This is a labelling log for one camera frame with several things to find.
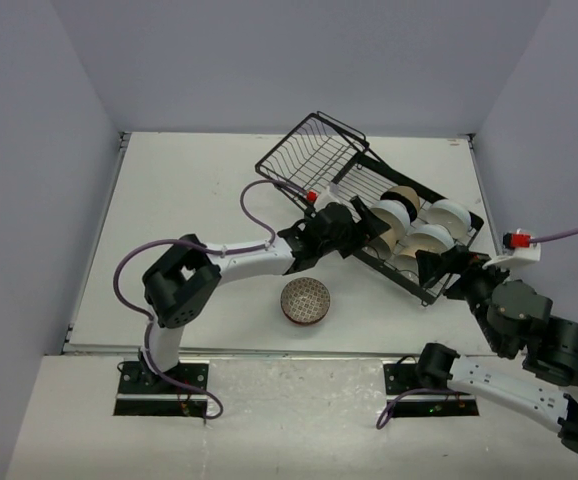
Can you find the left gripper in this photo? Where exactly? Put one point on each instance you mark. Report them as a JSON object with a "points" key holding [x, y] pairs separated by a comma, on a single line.
{"points": [[364, 229]]}

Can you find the brown white patterned bowl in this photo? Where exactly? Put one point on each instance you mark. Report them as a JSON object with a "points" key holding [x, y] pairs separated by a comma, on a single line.
{"points": [[305, 301]]}

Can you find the tan black bowl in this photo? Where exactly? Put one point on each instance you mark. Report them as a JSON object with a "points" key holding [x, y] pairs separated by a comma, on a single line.
{"points": [[406, 195]]}

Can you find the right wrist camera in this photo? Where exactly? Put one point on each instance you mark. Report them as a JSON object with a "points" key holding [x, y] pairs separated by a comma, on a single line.
{"points": [[516, 258]]}

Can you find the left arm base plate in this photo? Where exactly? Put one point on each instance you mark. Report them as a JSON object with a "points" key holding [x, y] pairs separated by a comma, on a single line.
{"points": [[140, 394]]}

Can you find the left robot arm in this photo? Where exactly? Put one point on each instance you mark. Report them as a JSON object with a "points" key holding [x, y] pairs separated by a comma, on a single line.
{"points": [[180, 283]]}

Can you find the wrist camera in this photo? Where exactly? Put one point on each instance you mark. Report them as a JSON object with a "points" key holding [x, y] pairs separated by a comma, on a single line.
{"points": [[516, 258], [327, 196]]}

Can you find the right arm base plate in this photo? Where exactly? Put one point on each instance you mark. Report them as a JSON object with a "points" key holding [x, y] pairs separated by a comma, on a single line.
{"points": [[400, 378]]}

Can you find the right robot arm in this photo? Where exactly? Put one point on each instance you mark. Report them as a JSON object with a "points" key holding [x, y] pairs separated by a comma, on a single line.
{"points": [[551, 358]]}

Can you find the black wire dish rack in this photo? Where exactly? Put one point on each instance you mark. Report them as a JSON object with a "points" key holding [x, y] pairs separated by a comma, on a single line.
{"points": [[322, 152]]}

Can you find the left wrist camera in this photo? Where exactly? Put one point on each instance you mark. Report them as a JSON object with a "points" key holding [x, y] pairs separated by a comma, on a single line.
{"points": [[327, 196]]}

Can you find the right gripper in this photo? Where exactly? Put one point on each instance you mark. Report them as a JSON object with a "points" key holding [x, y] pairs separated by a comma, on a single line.
{"points": [[431, 265]]}

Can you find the white bowl back right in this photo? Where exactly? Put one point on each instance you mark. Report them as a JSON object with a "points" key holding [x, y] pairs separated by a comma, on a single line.
{"points": [[452, 216]]}

